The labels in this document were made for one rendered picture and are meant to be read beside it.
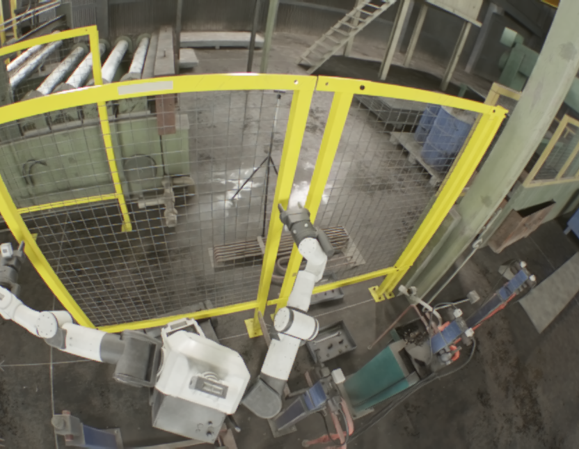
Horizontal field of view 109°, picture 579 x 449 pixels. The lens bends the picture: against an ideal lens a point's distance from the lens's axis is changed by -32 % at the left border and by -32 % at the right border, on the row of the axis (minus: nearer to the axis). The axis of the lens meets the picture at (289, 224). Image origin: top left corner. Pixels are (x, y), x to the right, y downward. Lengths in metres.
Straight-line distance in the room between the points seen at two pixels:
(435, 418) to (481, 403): 0.52
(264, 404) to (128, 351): 0.43
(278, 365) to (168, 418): 0.38
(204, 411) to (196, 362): 0.16
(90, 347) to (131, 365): 0.14
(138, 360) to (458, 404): 2.45
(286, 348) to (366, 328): 1.65
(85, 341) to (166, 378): 0.26
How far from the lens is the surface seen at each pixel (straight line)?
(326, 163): 1.23
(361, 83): 1.11
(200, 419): 0.97
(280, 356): 0.98
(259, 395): 0.98
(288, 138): 1.11
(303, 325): 0.96
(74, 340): 0.96
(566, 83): 1.95
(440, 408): 2.68
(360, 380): 2.05
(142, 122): 2.90
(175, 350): 0.89
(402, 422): 2.47
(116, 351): 0.90
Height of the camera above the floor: 2.14
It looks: 45 degrees down
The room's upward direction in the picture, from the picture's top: 14 degrees clockwise
